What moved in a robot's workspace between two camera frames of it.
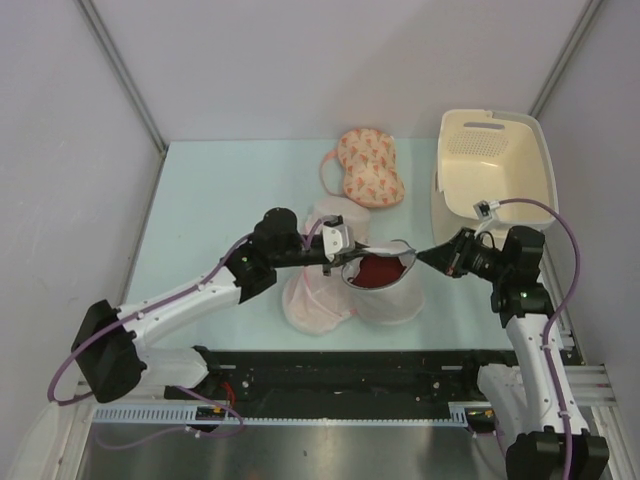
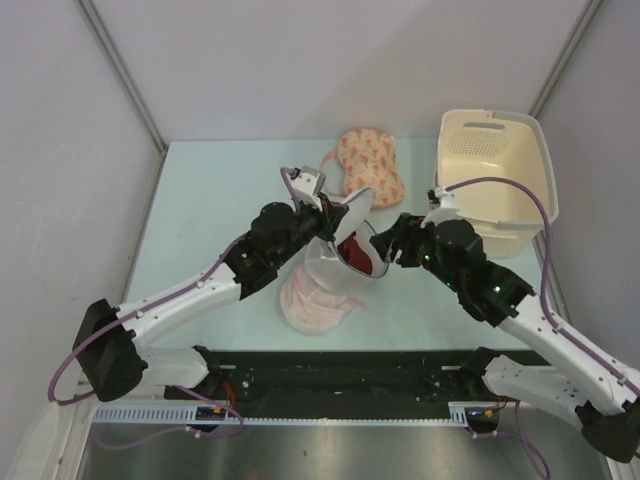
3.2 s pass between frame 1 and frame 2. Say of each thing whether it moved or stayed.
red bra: moved
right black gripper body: moved
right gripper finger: moved
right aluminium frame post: stayed
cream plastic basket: stayed
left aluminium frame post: stayed
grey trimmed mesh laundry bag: moved
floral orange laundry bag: stayed
